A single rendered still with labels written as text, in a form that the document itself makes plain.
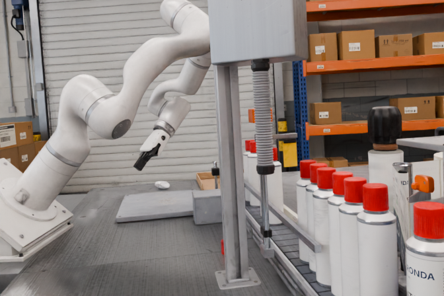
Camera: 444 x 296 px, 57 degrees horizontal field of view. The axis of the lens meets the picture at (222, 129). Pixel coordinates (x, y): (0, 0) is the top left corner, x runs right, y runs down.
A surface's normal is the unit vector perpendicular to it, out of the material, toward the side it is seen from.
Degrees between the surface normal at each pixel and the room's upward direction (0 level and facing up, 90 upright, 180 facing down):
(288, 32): 90
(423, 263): 90
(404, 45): 90
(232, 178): 90
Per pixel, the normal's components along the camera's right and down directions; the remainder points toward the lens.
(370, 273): -0.65, 0.08
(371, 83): -0.05, 0.07
